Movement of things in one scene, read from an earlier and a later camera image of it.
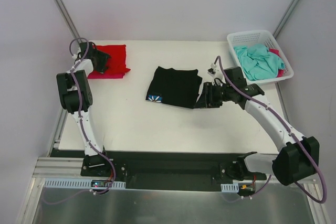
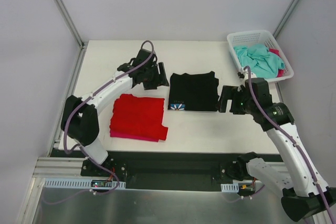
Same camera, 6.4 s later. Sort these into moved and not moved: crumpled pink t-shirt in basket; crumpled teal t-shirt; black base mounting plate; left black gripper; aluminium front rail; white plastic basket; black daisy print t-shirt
Moved: black daisy print t-shirt; left black gripper
Not moved: crumpled teal t-shirt; white plastic basket; crumpled pink t-shirt in basket; aluminium front rail; black base mounting plate
